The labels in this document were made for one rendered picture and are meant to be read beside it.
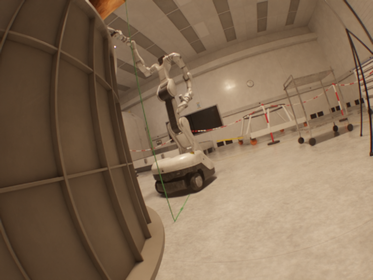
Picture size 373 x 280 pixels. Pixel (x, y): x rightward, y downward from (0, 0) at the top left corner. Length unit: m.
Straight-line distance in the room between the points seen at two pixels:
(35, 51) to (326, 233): 1.04
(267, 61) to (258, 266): 8.87
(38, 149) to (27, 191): 0.10
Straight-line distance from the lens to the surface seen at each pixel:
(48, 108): 0.48
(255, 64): 8.90
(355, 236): 0.61
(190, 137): 1.78
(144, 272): 0.61
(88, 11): 0.91
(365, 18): 7.44
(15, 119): 0.44
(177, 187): 1.43
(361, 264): 0.53
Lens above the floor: 0.39
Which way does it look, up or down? 4 degrees up
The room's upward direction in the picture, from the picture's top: 15 degrees counter-clockwise
